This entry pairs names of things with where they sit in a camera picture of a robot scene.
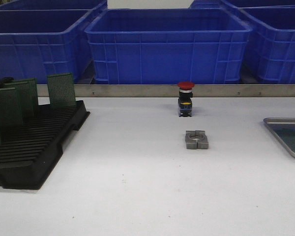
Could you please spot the blue crate front left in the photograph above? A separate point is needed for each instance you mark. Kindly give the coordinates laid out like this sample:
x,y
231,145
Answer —
x,y
39,43

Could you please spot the blue crate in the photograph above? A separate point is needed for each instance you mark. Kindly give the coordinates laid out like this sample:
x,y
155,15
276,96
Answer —
x,y
167,46
39,43
240,3
270,51
53,4

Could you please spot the black slotted board rack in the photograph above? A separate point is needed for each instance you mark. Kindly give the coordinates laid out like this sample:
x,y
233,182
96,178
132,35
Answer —
x,y
29,152

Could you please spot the red emergency stop button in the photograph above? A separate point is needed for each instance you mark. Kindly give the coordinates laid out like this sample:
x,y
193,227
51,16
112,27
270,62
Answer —
x,y
184,99

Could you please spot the blue crate front centre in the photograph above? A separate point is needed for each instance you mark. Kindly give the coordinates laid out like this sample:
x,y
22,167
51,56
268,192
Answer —
x,y
167,46

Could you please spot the blue crate rear left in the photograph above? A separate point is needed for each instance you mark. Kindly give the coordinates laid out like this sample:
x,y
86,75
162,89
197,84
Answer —
x,y
53,4

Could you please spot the blue crate rear right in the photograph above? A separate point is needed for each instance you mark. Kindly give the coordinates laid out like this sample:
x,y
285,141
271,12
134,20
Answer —
x,y
240,3

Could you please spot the blue crate front right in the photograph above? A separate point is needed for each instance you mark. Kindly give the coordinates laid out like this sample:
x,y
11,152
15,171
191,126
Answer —
x,y
270,51

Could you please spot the grey metal clamp block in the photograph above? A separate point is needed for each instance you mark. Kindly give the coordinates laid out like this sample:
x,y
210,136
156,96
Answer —
x,y
196,139

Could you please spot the silver metal tray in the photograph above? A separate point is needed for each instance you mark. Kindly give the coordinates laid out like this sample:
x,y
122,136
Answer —
x,y
272,123

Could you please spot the green circuit board front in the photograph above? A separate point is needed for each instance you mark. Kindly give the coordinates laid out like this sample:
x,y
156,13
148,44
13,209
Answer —
x,y
10,109

